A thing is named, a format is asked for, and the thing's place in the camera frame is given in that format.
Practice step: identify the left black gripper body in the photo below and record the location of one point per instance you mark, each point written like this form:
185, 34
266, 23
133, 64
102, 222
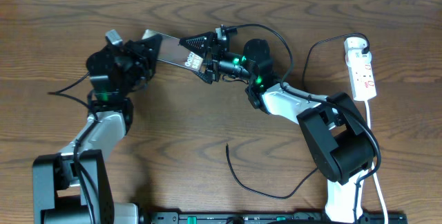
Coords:
139, 58

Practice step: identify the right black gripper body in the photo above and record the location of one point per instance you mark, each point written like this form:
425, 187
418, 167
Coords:
217, 52

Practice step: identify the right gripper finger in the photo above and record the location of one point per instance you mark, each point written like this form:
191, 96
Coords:
198, 44
206, 76

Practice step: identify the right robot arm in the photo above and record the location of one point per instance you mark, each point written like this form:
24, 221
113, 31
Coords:
340, 141

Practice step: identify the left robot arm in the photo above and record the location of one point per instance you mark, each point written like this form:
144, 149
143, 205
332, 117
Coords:
71, 185

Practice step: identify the white charger plug adapter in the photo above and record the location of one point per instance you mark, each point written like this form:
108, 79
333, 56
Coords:
355, 43

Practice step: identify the white power strip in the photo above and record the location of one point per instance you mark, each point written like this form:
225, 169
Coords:
360, 74

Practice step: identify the black mounting rail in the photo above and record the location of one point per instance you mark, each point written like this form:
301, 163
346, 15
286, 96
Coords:
221, 218

